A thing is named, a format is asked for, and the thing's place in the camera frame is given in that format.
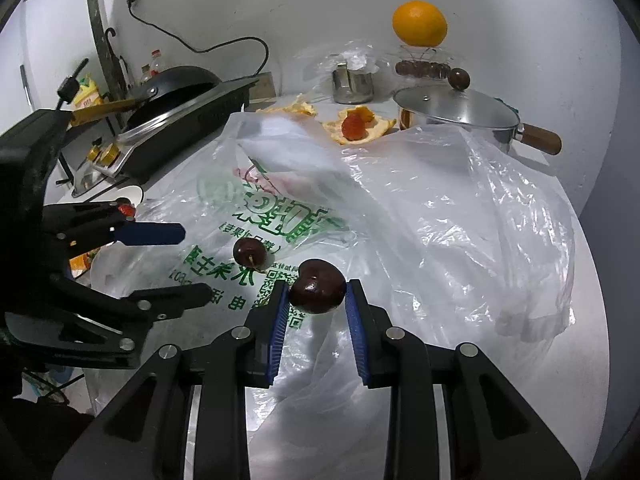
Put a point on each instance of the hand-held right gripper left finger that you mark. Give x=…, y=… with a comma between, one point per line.
x=277, y=330

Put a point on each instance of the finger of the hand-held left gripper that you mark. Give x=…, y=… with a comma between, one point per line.
x=150, y=234
x=190, y=295

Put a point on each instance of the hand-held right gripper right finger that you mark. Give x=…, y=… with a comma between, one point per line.
x=357, y=332

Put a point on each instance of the white plate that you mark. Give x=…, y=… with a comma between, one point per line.
x=131, y=194

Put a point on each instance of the dark red cherry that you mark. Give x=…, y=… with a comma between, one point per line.
x=250, y=252
x=317, y=287

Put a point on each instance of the orange segment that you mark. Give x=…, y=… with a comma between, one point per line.
x=80, y=262

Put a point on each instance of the printed clear plastic bag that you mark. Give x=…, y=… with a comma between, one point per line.
x=450, y=210

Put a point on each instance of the black metal rack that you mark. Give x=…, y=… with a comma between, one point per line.
x=92, y=132

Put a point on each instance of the steel gas stove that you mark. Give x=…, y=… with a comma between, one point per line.
x=127, y=155

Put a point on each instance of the yellow dish soap bottle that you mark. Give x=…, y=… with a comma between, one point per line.
x=87, y=92

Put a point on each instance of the black induction cooker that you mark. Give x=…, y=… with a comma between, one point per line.
x=200, y=115

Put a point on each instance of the dark folded umbrella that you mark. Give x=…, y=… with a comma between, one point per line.
x=116, y=60

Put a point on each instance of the dark oil bottle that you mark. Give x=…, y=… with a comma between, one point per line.
x=145, y=72

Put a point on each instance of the black wok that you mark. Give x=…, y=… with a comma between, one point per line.
x=180, y=80

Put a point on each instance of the dark vertical pipe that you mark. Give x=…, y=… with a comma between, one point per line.
x=97, y=25

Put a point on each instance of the red-capped plastic bottle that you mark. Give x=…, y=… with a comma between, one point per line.
x=157, y=62

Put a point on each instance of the orange peel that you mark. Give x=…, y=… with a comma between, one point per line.
x=302, y=107
x=380, y=127

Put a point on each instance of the small clear plastic bag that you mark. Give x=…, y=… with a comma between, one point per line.
x=317, y=65

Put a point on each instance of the steel cup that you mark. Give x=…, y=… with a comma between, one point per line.
x=352, y=85

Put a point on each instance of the clear glass jar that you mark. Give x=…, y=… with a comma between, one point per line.
x=424, y=52

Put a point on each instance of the whole orange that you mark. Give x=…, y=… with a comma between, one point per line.
x=419, y=24

